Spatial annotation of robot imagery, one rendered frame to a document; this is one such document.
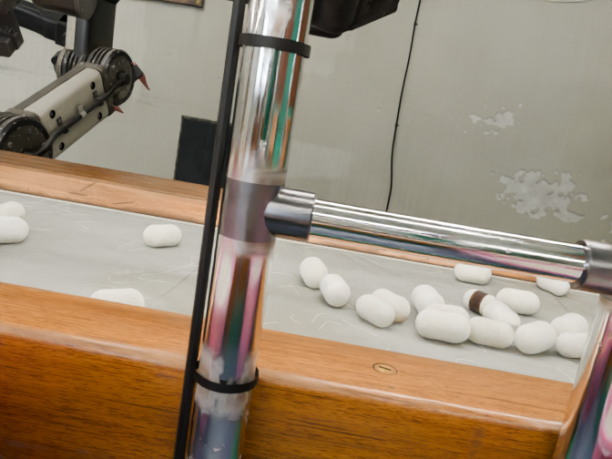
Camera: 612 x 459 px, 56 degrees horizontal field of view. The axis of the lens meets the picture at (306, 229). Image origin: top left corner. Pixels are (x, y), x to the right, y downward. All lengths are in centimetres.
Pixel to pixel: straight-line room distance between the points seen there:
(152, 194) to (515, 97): 208
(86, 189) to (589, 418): 54
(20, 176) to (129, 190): 12
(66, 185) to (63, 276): 26
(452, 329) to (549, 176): 225
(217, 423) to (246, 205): 9
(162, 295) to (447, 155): 218
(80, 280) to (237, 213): 23
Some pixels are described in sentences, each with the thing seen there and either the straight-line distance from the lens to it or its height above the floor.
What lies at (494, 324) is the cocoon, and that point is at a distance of 42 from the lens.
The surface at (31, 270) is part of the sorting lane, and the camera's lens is 44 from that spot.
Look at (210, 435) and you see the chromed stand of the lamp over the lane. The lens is 25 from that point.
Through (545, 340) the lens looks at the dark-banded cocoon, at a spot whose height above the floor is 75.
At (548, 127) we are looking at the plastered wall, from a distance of 261.
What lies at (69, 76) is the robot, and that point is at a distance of 111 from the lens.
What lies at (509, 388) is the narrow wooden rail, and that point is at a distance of 31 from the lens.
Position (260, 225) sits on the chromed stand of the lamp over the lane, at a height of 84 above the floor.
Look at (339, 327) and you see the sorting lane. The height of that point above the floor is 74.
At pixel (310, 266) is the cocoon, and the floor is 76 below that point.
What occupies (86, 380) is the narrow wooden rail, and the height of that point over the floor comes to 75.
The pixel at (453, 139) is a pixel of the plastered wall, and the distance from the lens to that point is 252.
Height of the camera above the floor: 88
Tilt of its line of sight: 12 degrees down
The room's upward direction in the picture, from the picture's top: 10 degrees clockwise
